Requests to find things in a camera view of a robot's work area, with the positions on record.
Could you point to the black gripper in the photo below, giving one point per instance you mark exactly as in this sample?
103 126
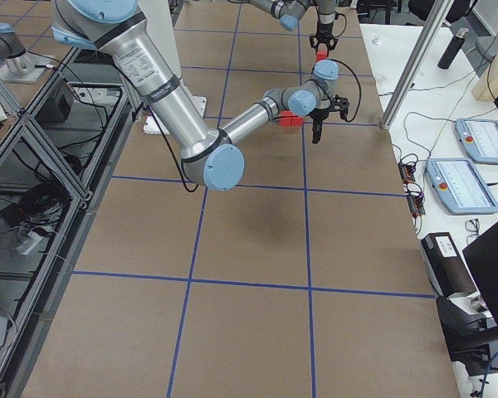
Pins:
319 115
324 30

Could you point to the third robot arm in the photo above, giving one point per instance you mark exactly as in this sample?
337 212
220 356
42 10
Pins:
17 65

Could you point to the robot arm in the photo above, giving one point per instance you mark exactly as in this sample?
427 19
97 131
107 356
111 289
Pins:
217 164
289 14

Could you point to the black water bottle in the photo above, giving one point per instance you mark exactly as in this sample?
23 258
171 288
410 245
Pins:
454 45

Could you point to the teach pendant near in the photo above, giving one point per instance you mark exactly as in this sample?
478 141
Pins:
460 187

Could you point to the teach pendant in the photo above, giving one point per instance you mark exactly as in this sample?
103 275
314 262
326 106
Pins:
460 187
479 139

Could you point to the teach pendant far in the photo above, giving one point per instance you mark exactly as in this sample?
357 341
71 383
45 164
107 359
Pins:
479 139

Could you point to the eyeglasses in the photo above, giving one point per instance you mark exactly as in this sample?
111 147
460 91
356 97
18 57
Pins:
472 227

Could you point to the black box with label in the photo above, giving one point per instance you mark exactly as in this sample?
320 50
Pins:
445 267

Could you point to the black monitor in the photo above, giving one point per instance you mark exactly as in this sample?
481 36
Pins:
481 257

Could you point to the black power brick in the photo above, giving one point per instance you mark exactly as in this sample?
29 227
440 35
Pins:
57 106

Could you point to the aluminium frame post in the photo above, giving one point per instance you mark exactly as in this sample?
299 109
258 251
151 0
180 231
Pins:
425 39

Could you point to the white pedestal base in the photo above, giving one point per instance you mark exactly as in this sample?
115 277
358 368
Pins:
174 109

